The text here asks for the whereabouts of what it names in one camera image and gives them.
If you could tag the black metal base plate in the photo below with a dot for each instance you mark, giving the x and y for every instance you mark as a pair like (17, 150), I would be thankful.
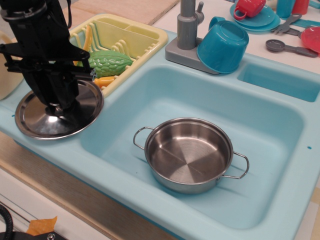
(45, 236)

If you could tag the red toy tumbler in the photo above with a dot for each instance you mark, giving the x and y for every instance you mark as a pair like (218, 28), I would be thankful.
(300, 7)

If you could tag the grey toy spoon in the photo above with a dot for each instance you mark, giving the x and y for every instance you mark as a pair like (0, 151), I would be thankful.
(275, 45)

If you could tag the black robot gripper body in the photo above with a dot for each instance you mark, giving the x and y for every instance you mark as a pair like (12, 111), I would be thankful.
(42, 37)

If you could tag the light blue toy sink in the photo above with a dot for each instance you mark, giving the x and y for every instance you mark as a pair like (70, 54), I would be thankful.
(269, 110)

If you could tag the orange toy carrot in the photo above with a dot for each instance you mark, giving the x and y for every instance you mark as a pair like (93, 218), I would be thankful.
(104, 81)

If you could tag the teal upside-down toy pot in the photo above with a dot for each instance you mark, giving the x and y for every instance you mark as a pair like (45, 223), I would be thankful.
(223, 47)

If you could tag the cream plastic jug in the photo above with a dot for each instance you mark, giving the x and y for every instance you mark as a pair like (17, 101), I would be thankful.
(8, 80)

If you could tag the green toy bitter gourd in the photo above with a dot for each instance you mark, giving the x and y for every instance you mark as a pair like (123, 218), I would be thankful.
(108, 63)

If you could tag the grey toy fork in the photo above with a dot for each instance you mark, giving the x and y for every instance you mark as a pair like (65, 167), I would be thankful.
(285, 27)

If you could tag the teal toy plate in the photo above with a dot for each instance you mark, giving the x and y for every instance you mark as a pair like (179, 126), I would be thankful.
(266, 20)

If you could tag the steel pot with handles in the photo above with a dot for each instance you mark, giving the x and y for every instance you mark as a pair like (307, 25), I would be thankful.
(189, 155)

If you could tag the red toy cup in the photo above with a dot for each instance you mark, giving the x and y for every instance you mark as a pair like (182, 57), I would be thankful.
(247, 8)

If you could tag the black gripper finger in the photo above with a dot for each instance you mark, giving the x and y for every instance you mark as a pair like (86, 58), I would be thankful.
(40, 84)
(65, 90)

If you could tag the teal toy cup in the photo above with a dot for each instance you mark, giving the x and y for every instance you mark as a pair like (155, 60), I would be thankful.
(284, 8)

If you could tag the orange tape piece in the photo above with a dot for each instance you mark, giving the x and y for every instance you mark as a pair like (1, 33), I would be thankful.
(41, 226)

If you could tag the yellow dish drying rack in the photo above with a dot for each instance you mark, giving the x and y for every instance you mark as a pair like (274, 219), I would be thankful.
(120, 47)

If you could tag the grey toy faucet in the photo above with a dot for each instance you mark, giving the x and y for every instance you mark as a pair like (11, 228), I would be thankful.
(183, 49)

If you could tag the round steel pot lid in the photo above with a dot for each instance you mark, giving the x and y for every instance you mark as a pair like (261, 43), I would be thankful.
(51, 122)

